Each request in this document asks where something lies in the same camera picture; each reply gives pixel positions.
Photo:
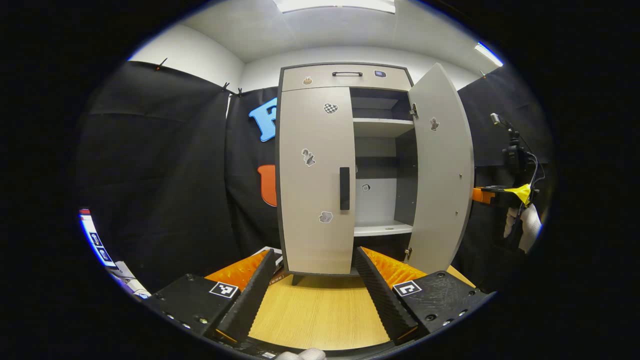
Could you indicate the long ceiling light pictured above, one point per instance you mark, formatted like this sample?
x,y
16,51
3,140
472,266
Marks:
x,y
335,5

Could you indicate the black backdrop cloth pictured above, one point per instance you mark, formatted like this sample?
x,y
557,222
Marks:
x,y
165,175

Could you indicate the small ceiling light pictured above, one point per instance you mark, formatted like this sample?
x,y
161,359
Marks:
x,y
487,53

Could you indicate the beige cabinet drawer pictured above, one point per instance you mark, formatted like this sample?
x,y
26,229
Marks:
x,y
345,82

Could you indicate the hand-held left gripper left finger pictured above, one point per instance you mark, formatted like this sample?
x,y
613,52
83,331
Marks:
x,y
250,300

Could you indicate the white printed board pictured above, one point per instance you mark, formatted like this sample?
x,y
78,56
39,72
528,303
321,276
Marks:
x,y
97,240

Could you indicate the double-door shoe cabinet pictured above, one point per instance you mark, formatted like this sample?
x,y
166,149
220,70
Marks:
x,y
380,205

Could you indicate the beige shoe cabinet door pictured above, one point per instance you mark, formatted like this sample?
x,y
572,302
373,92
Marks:
x,y
440,175
310,235

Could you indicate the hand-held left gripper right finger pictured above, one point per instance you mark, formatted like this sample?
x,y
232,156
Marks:
x,y
382,300

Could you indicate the printed booklet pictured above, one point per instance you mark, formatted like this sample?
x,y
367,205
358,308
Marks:
x,y
278,261

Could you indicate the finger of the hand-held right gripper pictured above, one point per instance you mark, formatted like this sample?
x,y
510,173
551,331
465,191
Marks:
x,y
482,195

